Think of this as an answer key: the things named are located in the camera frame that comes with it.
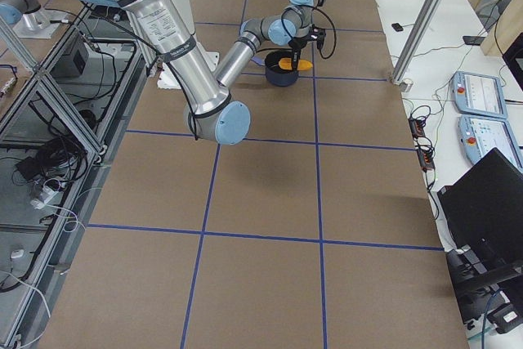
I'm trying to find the black power strip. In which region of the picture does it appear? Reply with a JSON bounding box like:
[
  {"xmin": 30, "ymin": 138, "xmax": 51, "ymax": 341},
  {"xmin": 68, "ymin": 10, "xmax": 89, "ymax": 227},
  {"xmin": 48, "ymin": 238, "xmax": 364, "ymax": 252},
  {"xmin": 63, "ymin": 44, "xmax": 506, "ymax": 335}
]
[{"xmin": 408, "ymin": 116, "xmax": 436, "ymax": 172}]

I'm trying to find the teach pendant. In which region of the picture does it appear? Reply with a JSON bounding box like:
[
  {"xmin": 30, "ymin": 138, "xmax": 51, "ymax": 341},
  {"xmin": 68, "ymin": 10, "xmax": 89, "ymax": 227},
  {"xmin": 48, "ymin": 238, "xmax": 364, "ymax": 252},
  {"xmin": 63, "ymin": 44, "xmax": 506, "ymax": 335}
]
[
  {"xmin": 449, "ymin": 70, "xmax": 507, "ymax": 119},
  {"xmin": 458, "ymin": 114, "xmax": 522, "ymax": 171}
]

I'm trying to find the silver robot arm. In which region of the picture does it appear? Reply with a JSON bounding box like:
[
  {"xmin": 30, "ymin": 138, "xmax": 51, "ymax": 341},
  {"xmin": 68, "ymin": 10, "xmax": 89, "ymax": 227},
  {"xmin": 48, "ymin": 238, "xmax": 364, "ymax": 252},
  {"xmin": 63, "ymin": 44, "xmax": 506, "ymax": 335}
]
[
  {"xmin": 239, "ymin": 0, "xmax": 314, "ymax": 71},
  {"xmin": 80, "ymin": 0, "xmax": 317, "ymax": 145}
]

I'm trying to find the aluminium frame rack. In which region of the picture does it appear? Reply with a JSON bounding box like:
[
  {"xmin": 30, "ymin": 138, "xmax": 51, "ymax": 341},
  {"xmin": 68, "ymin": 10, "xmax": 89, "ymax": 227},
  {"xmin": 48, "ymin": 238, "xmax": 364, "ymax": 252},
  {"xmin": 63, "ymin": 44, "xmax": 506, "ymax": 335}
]
[{"xmin": 1, "ymin": 8, "xmax": 146, "ymax": 348}]

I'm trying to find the yellow corn cob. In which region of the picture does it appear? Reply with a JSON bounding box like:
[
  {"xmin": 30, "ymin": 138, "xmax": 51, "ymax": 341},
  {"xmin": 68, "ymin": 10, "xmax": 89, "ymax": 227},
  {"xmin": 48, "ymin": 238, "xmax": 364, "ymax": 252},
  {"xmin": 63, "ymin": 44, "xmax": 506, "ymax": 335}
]
[{"xmin": 278, "ymin": 58, "xmax": 313, "ymax": 71}]

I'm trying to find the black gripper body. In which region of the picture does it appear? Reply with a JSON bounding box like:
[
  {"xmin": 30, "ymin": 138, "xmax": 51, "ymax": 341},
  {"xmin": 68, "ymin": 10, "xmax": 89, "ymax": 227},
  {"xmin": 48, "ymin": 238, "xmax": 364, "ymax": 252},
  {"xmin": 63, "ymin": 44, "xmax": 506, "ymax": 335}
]
[{"xmin": 288, "ymin": 26, "xmax": 326, "ymax": 49}]

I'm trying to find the aluminium frame post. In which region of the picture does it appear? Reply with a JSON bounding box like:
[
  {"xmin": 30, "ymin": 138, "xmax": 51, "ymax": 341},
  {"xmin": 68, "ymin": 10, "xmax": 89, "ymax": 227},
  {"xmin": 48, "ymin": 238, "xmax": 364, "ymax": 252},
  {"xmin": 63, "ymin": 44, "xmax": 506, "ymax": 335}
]
[{"xmin": 391, "ymin": 0, "xmax": 442, "ymax": 92}]

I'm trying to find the black monitor stand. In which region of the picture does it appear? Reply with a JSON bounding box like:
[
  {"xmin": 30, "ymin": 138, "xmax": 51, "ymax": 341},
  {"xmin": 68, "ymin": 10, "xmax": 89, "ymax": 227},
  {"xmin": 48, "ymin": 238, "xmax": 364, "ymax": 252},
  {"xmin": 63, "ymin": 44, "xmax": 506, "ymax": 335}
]
[{"xmin": 445, "ymin": 246, "xmax": 522, "ymax": 334}]

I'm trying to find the upper teach pendant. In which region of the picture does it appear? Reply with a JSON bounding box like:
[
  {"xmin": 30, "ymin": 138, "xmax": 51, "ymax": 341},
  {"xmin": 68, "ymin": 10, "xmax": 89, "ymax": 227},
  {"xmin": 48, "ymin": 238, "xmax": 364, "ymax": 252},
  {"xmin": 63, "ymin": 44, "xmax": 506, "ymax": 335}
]
[{"xmin": 449, "ymin": 70, "xmax": 507, "ymax": 119}]

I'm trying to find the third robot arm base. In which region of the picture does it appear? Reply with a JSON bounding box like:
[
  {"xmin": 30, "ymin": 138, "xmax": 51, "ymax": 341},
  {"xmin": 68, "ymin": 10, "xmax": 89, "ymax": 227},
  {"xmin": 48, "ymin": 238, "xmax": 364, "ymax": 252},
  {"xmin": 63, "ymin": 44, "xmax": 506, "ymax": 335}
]
[{"xmin": 1, "ymin": 0, "xmax": 57, "ymax": 39}]

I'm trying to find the lower teach pendant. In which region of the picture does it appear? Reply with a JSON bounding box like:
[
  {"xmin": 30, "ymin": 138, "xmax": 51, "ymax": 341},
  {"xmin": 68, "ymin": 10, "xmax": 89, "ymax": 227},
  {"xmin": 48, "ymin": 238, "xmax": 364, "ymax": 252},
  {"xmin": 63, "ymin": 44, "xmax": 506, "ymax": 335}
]
[{"xmin": 458, "ymin": 114, "xmax": 522, "ymax": 171}]

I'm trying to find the black phone on table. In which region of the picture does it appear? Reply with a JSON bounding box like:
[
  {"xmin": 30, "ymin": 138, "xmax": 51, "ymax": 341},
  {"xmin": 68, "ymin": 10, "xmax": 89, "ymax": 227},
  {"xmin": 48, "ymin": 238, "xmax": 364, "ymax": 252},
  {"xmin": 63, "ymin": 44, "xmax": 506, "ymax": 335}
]
[{"xmin": 391, "ymin": 23, "xmax": 404, "ymax": 32}]

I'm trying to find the dark blue saucepan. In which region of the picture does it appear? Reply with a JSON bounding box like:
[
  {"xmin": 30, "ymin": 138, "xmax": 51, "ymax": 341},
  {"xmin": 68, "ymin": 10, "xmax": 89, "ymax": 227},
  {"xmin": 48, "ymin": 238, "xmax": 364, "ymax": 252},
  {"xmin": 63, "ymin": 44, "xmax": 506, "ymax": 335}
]
[{"xmin": 251, "ymin": 50, "xmax": 299, "ymax": 87}]

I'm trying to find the black laptop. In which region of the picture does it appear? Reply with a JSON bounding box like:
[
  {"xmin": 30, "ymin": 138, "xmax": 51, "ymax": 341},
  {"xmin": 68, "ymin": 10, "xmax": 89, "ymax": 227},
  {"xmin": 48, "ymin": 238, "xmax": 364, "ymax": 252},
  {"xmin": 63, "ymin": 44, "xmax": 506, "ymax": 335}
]
[{"xmin": 437, "ymin": 148, "xmax": 522, "ymax": 262}]

